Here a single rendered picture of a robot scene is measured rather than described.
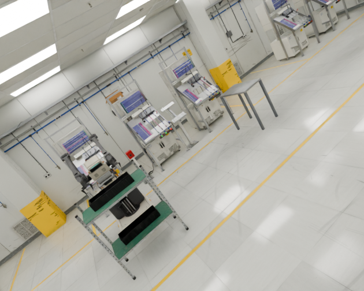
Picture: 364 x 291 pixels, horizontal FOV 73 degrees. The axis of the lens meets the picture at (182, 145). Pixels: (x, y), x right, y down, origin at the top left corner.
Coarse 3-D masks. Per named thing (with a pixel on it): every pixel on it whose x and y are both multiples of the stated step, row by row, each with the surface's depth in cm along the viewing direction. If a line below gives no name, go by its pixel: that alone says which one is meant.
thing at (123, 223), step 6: (144, 198) 407; (144, 204) 388; (150, 204) 378; (138, 210) 384; (144, 210) 373; (132, 216) 378; (138, 216) 369; (120, 222) 384; (126, 222) 372; (120, 228) 369
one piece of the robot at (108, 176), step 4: (108, 172) 345; (104, 176) 344; (108, 176) 346; (112, 176) 339; (96, 180) 340; (100, 180) 342; (104, 180) 342; (108, 180) 348; (100, 184) 336; (104, 184) 347; (100, 188) 337
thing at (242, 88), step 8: (256, 80) 432; (232, 88) 473; (240, 88) 443; (248, 88) 420; (264, 88) 437; (224, 96) 466; (240, 96) 498; (248, 96) 421; (224, 104) 481; (272, 104) 449; (248, 112) 510; (256, 112) 431; (232, 120) 495; (264, 128) 443
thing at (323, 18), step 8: (296, 0) 748; (304, 0) 726; (312, 0) 714; (320, 0) 703; (328, 0) 701; (336, 0) 699; (296, 8) 764; (304, 8) 745; (312, 8) 793; (320, 8) 774; (328, 8) 736; (344, 8) 726; (312, 16) 739; (320, 16) 726; (328, 16) 740; (336, 16) 754; (320, 24) 739; (328, 24) 743; (312, 32) 773; (320, 32) 754
